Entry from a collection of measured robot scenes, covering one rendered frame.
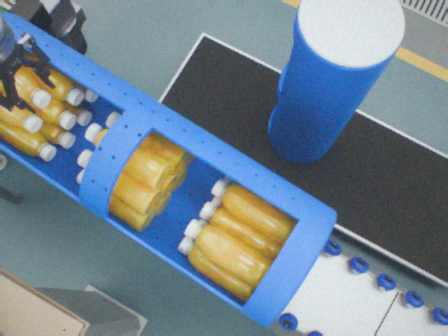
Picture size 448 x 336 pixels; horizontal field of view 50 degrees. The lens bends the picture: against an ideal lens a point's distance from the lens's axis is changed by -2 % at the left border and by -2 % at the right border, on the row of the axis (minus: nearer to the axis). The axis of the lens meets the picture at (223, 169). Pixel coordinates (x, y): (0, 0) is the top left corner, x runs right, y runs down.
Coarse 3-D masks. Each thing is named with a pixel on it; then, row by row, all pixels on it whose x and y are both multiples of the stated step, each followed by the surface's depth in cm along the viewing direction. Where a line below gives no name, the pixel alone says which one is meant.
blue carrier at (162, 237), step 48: (48, 48) 103; (144, 96) 104; (0, 144) 106; (192, 144) 96; (96, 192) 96; (192, 192) 120; (288, 192) 96; (144, 240) 107; (288, 240) 89; (288, 288) 88
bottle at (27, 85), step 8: (16, 72) 104; (24, 72) 105; (16, 80) 104; (24, 80) 104; (32, 80) 105; (0, 88) 106; (24, 88) 104; (32, 88) 104; (40, 88) 106; (24, 96) 104; (32, 96) 104
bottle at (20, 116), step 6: (0, 90) 108; (0, 108) 107; (18, 108) 107; (0, 114) 107; (6, 114) 107; (12, 114) 107; (18, 114) 107; (24, 114) 108; (30, 114) 108; (6, 120) 108; (12, 120) 107; (18, 120) 107; (24, 120) 107; (12, 126) 109; (18, 126) 109
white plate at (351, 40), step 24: (312, 0) 125; (336, 0) 125; (360, 0) 125; (384, 0) 125; (312, 24) 123; (336, 24) 123; (360, 24) 123; (384, 24) 123; (312, 48) 122; (336, 48) 121; (360, 48) 121; (384, 48) 121
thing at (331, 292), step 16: (320, 256) 119; (336, 256) 119; (320, 272) 118; (336, 272) 118; (352, 272) 118; (304, 288) 117; (320, 288) 117; (336, 288) 117; (352, 288) 117; (368, 288) 117; (304, 304) 116; (320, 304) 116; (336, 304) 116; (352, 304) 116; (368, 304) 116; (384, 304) 116; (400, 304) 116; (304, 320) 115; (320, 320) 115; (336, 320) 115; (352, 320) 115; (368, 320) 115; (384, 320) 115; (400, 320) 115; (416, 320) 115; (432, 320) 115
